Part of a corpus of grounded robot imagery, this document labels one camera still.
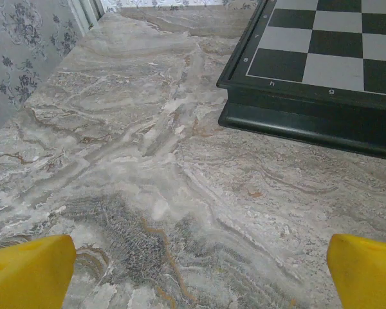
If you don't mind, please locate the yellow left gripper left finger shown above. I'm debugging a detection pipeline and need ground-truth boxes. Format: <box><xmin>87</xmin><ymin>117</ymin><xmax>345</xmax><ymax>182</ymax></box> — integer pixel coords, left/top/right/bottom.
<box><xmin>0</xmin><ymin>234</ymin><xmax>77</xmax><ymax>309</ymax></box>

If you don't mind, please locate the black and grey chessboard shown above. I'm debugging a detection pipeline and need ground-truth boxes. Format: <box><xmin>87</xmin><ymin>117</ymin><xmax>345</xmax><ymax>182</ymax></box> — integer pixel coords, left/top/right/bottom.
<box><xmin>216</xmin><ymin>0</ymin><xmax>386</xmax><ymax>162</ymax></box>

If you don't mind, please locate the aluminium frame corner post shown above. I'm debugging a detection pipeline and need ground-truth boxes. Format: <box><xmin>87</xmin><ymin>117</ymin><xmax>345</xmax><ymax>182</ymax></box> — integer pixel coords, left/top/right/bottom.
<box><xmin>69</xmin><ymin>0</ymin><xmax>106</xmax><ymax>37</ymax></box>

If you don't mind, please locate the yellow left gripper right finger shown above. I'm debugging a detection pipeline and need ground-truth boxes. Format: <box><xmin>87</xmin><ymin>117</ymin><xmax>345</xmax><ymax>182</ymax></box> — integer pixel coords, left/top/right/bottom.
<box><xmin>327</xmin><ymin>234</ymin><xmax>386</xmax><ymax>309</ymax></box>

